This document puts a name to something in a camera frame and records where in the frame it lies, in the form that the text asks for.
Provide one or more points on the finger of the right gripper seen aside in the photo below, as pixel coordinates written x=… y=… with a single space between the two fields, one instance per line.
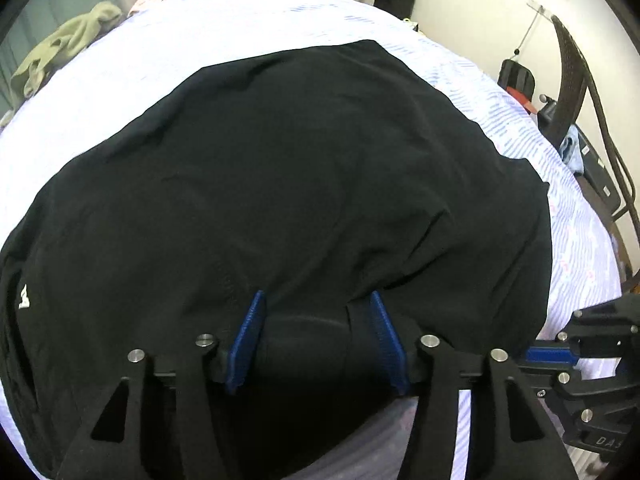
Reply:
x=548 y=354

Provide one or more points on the light blue cloth on chair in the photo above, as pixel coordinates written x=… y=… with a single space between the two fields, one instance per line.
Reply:
x=570 y=152

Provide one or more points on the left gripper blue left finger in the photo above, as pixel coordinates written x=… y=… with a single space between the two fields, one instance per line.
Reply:
x=108 y=442

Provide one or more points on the olive green garment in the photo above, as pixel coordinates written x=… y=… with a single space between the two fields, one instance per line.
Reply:
x=59 y=48

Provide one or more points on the black pants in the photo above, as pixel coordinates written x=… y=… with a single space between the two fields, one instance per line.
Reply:
x=318 y=176

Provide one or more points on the dark wicker chair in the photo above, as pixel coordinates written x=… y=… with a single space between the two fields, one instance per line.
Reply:
x=576 y=81

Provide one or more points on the purple floral bed sheet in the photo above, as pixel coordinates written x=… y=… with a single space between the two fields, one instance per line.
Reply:
x=131 y=68

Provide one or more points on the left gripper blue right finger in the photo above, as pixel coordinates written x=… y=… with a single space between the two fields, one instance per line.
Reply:
x=511 y=436

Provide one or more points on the green curtain left panel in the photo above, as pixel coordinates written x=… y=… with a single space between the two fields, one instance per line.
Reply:
x=34 y=23

